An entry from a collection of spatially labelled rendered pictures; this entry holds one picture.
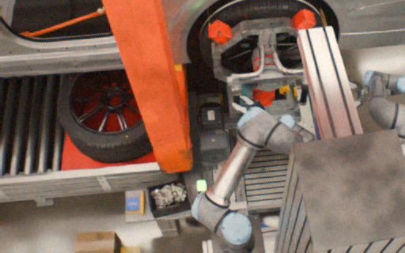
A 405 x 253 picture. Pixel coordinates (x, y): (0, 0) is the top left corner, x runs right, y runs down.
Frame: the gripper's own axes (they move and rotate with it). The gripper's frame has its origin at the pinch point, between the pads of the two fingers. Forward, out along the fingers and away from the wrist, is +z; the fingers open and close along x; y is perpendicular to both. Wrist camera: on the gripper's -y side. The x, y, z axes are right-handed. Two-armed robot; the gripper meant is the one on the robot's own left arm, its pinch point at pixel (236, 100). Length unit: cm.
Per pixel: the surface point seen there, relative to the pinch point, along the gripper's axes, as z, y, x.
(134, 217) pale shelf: 14, 33, -72
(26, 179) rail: 79, 38, -93
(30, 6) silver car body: 133, 1, -21
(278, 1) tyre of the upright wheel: 5, -31, 42
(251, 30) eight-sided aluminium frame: 6.9, -26.8, 23.5
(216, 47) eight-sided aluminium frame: 20.8, -14.5, 12.1
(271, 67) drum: -5.7, -7.0, 21.8
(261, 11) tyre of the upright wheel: 8.6, -29.5, 33.5
